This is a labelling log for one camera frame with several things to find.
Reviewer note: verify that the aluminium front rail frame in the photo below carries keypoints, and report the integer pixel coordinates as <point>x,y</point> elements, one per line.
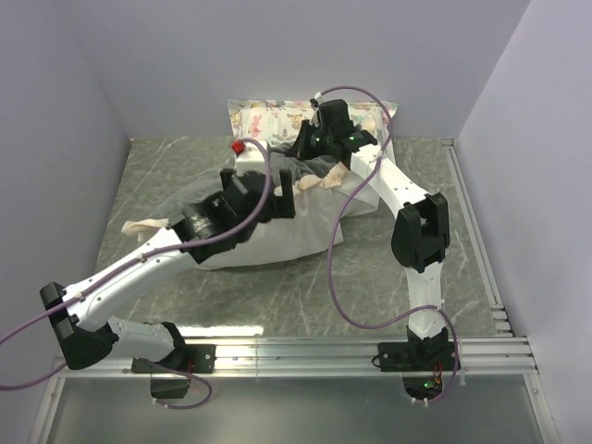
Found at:
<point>307,390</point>

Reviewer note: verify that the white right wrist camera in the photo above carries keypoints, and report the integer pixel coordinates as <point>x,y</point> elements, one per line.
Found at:
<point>317,100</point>

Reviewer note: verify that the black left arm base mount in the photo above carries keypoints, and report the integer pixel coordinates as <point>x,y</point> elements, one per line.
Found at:
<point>171,378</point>

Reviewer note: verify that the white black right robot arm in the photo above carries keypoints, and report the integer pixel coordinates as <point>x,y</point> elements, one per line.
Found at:
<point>421,234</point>

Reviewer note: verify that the animal print patterned pillow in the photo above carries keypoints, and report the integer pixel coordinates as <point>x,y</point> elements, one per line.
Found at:
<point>279,122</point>

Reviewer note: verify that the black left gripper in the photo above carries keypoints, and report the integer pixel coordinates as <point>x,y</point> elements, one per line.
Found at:
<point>280,205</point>

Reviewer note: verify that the grey quilted plush pillowcase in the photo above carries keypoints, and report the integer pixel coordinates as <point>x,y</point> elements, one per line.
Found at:
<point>322,171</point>

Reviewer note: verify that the white pillow with cream ruffle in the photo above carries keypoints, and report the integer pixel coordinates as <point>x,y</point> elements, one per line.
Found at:
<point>320,188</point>

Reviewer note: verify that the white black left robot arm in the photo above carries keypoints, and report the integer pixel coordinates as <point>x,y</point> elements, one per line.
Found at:
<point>82,315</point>

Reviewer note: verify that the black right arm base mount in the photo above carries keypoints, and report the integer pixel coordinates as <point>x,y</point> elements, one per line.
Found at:
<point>422,363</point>

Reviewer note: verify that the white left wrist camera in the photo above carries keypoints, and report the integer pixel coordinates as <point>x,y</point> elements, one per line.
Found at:
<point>248,158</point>

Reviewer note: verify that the aluminium right side rail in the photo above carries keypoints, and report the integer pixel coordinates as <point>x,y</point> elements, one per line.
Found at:
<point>496,306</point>

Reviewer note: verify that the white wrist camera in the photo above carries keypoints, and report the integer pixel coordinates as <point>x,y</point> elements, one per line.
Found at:
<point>248,158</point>
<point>317,100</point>

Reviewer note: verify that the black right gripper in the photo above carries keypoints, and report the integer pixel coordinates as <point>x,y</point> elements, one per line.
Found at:
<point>307,128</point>

